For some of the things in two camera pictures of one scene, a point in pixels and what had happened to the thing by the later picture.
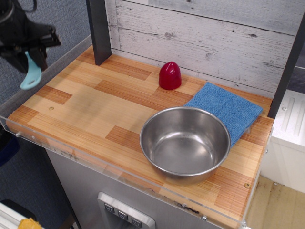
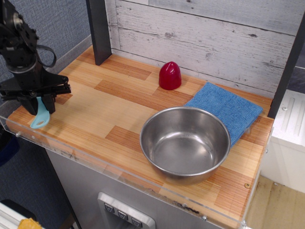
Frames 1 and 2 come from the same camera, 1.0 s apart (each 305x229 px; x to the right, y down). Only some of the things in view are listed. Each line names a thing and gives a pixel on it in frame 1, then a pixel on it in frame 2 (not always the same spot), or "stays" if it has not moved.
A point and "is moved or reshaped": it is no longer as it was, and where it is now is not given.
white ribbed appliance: (284, 163) stays
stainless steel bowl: (186, 145) stays
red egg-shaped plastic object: (170, 78) stays
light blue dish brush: (34, 73) is moved or reshaped
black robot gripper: (19, 34) -> (33, 82)
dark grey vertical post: (100, 30) stays
